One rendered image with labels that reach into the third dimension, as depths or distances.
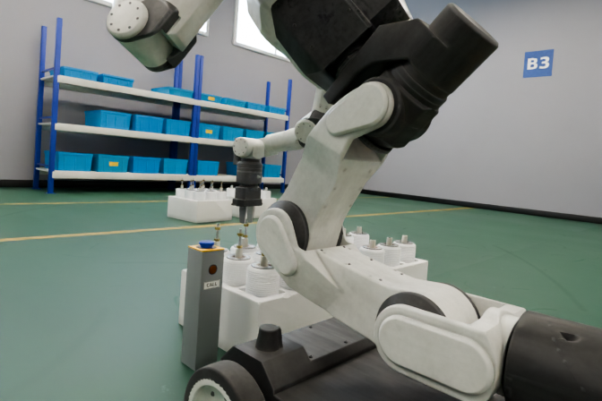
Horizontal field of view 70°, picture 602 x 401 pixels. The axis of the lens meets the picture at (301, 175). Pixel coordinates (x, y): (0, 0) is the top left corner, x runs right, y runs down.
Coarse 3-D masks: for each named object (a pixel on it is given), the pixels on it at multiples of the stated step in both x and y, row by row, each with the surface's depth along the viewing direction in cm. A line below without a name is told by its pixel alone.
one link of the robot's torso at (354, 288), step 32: (288, 224) 90; (288, 256) 88; (320, 256) 89; (352, 256) 90; (320, 288) 86; (352, 288) 83; (384, 288) 78; (416, 288) 76; (448, 288) 78; (352, 320) 82
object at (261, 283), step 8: (248, 272) 122; (256, 272) 120; (264, 272) 120; (272, 272) 121; (248, 280) 122; (256, 280) 120; (264, 280) 120; (272, 280) 121; (248, 288) 121; (256, 288) 120; (264, 288) 120; (272, 288) 121; (256, 296) 120; (264, 296) 120
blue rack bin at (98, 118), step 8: (88, 112) 539; (96, 112) 523; (104, 112) 516; (112, 112) 523; (88, 120) 541; (96, 120) 524; (104, 120) 518; (112, 120) 525; (120, 120) 532; (128, 120) 540; (112, 128) 526; (120, 128) 534; (128, 128) 541
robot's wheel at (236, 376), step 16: (208, 368) 74; (224, 368) 73; (240, 368) 74; (192, 384) 77; (208, 384) 74; (224, 384) 71; (240, 384) 70; (256, 384) 72; (192, 400) 77; (208, 400) 77; (224, 400) 73; (240, 400) 68; (256, 400) 70
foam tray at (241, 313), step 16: (224, 288) 124; (240, 288) 125; (224, 304) 124; (240, 304) 119; (256, 304) 114; (272, 304) 117; (288, 304) 122; (304, 304) 127; (224, 320) 124; (240, 320) 119; (256, 320) 114; (272, 320) 118; (288, 320) 122; (304, 320) 127; (320, 320) 133; (224, 336) 124; (240, 336) 119; (256, 336) 114
